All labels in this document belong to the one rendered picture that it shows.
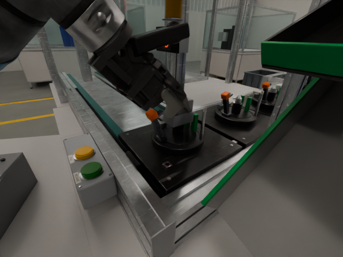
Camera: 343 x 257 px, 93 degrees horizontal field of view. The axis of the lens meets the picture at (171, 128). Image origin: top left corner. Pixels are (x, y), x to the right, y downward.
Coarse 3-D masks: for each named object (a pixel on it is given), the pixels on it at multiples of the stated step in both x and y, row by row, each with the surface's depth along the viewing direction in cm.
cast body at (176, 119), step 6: (192, 102) 38; (180, 114) 38; (186, 114) 39; (192, 114) 40; (168, 120) 39; (174, 120) 37; (180, 120) 38; (186, 120) 40; (192, 120) 41; (174, 126) 38
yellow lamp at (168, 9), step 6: (168, 0) 45; (174, 0) 45; (180, 0) 46; (168, 6) 46; (174, 6) 46; (180, 6) 46; (168, 12) 47; (174, 12) 46; (180, 12) 47; (180, 18) 48
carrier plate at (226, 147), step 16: (144, 128) 49; (208, 128) 50; (128, 144) 41; (144, 144) 42; (208, 144) 42; (224, 144) 42; (144, 160) 36; (160, 160) 36; (176, 160) 36; (192, 160) 37; (208, 160) 37; (224, 160) 39; (160, 176) 32; (176, 176) 32; (192, 176) 33
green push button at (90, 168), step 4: (88, 164) 34; (92, 164) 34; (96, 164) 34; (100, 164) 35; (84, 168) 33; (88, 168) 33; (92, 168) 33; (96, 168) 33; (100, 168) 34; (84, 172) 32; (88, 172) 32; (92, 172) 32; (96, 172) 33; (100, 172) 33; (84, 176) 32; (88, 176) 32; (92, 176) 32
